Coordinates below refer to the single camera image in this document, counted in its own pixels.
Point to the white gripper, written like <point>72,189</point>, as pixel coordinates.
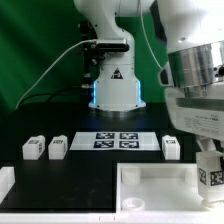
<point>200,116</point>

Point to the white square tabletop panel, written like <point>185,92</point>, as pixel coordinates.
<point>159,187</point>

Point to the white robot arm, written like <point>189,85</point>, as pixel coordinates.
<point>193,33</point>

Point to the white sheet with tags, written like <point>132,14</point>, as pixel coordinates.
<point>131,141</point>

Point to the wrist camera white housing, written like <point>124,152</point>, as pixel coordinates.
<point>165,76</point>

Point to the black camera on base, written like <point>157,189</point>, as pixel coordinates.
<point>111,45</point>

